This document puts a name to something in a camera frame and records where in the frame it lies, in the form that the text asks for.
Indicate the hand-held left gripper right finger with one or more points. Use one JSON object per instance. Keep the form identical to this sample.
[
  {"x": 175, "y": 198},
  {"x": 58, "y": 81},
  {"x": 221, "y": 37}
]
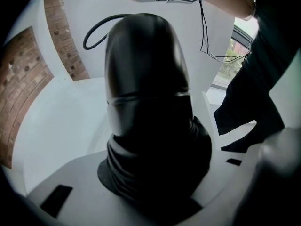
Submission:
[{"x": 270, "y": 173}]

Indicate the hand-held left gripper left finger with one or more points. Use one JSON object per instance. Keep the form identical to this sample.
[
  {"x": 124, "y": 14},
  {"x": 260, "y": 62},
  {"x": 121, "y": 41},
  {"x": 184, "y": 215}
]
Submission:
[{"x": 70, "y": 178}]

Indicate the person's black trousers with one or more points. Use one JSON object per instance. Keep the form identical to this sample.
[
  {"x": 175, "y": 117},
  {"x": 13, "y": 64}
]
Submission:
[{"x": 254, "y": 91}]

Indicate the person's black shirt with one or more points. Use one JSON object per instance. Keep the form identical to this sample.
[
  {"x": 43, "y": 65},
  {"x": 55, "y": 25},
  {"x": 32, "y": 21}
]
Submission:
[{"x": 277, "y": 8}]

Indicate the black framed window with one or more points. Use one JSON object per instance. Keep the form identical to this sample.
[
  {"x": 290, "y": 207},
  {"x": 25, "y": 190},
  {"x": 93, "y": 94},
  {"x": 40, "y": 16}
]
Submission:
[{"x": 232, "y": 55}]

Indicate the white table top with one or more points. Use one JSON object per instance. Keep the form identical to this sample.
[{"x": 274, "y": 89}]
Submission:
[{"x": 82, "y": 85}]

